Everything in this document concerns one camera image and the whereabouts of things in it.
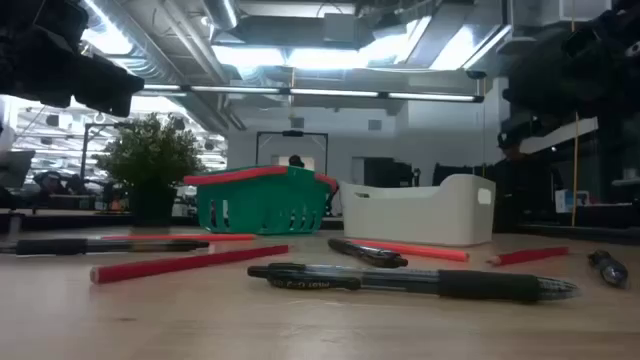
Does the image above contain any green plant in black pot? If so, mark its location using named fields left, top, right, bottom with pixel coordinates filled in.
left=93, top=112, right=205, bottom=229

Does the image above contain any long white light bar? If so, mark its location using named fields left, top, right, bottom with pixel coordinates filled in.
left=142, top=83, right=485, bottom=104

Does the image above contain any black aluminium table frame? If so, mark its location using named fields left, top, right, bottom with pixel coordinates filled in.
left=0, top=209, right=640, bottom=246

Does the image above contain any black clear ballpoint pen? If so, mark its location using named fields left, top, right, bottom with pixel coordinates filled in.
left=247, top=262, right=582, bottom=304
left=327, top=237, right=409, bottom=269
left=0, top=238, right=210, bottom=257
left=587, top=249, right=630, bottom=290

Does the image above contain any green basket with orange rim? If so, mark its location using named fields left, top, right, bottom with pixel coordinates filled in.
left=183, top=165, right=340, bottom=236

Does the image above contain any yellow extension cable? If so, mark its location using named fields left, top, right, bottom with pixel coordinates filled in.
left=570, top=0, right=580, bottom=227

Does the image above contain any white box with blue print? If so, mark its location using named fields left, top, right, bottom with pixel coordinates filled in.
left=554, top=188, right=591, bottom=215

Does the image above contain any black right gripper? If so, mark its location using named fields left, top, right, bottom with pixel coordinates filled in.
left=504, top=0, right=640, bottom=119

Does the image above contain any black metal gantry frame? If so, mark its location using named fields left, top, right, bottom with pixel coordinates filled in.
left=255, top=130, right=330, bottom=176

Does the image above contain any white plastic bin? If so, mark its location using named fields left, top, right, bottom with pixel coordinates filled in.
left=338, top=173, right=497, bottom=247

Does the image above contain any red pencil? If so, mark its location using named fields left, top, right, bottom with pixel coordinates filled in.
left=487, top=246, right=570, bottom=267
left=89, top=244, right=290, bottom=285

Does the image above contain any black background equipment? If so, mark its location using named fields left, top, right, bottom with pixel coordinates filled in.
left=432, top=162, right=495, bottom=187
left=363, top=157, right=420, bottom=189

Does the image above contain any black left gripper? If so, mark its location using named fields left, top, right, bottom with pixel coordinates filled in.
left=0, top=0, right=145, bottom=119

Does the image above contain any grey computer monitor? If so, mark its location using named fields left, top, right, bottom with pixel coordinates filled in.
left=0, top=149, right=36, bottom=190

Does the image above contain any orange pencil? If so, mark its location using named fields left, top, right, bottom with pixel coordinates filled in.
left=349, top=238, right=470, bottom=263
left=99, top=233, right=257, bottom=243

